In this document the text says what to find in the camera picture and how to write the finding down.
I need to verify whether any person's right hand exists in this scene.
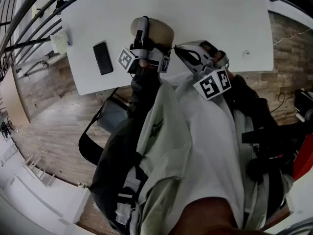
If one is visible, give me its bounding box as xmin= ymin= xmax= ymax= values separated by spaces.
xmin=214 ymin=49 xmax=230 ymax=70

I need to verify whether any light wooden cabinet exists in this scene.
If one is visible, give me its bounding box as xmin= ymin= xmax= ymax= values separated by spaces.
xmin=0 ymin=65 xmax=32 ymax=130

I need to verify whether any thin black cable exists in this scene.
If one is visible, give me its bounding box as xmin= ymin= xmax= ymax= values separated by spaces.
xmin=268 ymin=91 xmax=297 ymax=114

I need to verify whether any red box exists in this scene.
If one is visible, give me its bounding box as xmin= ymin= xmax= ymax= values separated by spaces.
xmin=292 ymin=133 xmax=313 ymax=181

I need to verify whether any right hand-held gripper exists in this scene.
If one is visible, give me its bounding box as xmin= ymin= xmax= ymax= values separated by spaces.
xmin=175 ymin=40 xmax=232 ymax=101

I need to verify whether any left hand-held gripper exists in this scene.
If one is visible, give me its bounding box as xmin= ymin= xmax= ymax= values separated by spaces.
xmin=117 ymin=15 xmax=171 ymax=73

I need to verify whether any white tissue pack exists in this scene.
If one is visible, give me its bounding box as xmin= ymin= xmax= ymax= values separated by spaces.
xmin=49 ymin=30 xmax=72 ymax=54

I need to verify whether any black equipment bag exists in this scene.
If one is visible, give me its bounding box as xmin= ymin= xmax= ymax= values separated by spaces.
xmin=241 ymin=127 xmax=298 ymax=182

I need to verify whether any person's white vest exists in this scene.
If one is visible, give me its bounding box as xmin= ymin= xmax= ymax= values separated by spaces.
xmin=114 ymin=73 xmax=294 ymax=235

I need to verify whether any person's right forearm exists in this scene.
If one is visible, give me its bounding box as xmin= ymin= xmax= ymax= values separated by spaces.
xmin=227 ymin=69 xmax=278 ymax=128

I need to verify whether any black metal railing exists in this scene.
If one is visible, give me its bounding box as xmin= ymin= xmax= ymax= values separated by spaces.
xmin=0 ymin=0 xmax=108 ymax=83

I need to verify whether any black smartphone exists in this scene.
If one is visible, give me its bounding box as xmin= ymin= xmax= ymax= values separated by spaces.
xmin=92 ymin=41 xmax=114 ymax=76

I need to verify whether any white long counter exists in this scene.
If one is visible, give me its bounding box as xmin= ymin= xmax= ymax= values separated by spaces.
xmin=0 ymin=153 xmax=91 ymax=234

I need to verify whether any thin white cable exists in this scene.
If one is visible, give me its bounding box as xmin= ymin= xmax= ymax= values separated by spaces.
xmin=272 ymin=27 xmax=313 ymax=45

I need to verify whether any black office chair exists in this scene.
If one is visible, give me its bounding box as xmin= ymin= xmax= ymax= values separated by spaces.
xmin=78 ymin=87 xmax=134 ymax=166

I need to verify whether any person's left forearm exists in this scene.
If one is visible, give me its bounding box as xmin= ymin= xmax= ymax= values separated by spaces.
xmin=128 ymin=59 xmax=163 ymax=122

